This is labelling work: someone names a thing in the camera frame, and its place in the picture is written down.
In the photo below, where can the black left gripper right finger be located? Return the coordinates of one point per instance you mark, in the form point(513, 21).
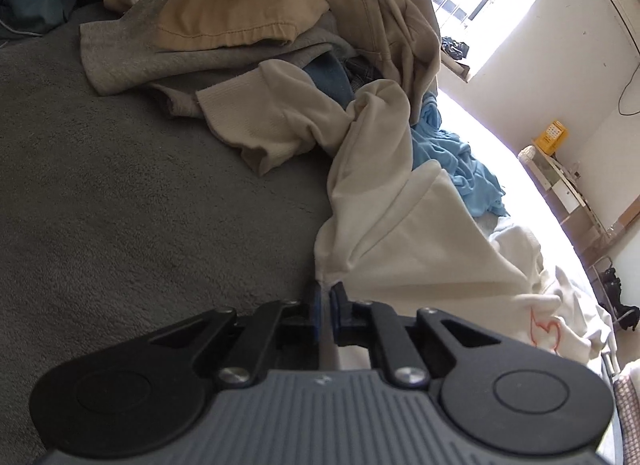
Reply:
point(495, 390)

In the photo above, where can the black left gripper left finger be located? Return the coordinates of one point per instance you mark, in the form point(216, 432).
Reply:
point(139, 395)

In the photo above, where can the cream white sweatshirt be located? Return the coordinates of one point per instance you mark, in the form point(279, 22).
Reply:
point(400, 233)

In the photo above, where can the dark clothes on windowsill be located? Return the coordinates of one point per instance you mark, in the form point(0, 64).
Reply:
point(457, 50)

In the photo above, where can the folded pink checked cloth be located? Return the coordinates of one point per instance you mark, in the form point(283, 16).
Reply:
point(627, 403)

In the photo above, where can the black bag on floor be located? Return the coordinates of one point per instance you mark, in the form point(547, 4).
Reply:
point(626, 317)

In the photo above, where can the white shelf cabinet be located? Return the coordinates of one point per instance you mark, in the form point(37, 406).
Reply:
point(591, 238)

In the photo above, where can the grey fleece bed blanket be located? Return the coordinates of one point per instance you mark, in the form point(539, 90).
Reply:
point(117, 219)

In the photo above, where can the yellow box on shelf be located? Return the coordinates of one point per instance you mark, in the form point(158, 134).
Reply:
point(551, 138)

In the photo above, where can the light blue shirt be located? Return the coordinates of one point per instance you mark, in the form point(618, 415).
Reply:
point(478, 187)

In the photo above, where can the grey sweatshirt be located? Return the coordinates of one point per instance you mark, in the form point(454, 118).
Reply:
point(121, 55)

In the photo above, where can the dark blue puffer jacket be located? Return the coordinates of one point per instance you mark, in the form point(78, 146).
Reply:
point(22, 19)

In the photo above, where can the tan beige trousers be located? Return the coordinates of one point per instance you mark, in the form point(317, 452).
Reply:
point(393, 39)

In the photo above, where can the white wall air conditioner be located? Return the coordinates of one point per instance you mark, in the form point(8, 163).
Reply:
point(628, 13)

